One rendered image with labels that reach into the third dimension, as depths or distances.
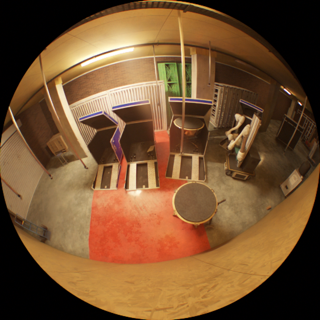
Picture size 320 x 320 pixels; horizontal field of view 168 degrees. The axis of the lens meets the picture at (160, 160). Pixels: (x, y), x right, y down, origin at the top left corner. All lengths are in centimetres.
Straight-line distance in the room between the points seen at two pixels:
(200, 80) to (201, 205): 326
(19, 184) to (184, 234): 635
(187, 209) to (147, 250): 122
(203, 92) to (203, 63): 94
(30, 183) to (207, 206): 665
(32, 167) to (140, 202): 561
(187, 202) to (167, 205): 90
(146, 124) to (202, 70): 248
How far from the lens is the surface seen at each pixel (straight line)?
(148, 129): 357
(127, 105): 247
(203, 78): 368
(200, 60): 365
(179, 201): 166
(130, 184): 286
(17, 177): 613
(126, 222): 254
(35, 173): 659
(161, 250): 234
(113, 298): 75
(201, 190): 180
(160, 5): 136
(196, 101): 262
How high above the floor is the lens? 233
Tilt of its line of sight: 45 degrees down
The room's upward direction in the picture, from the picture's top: 6 degrees counter-clockwise
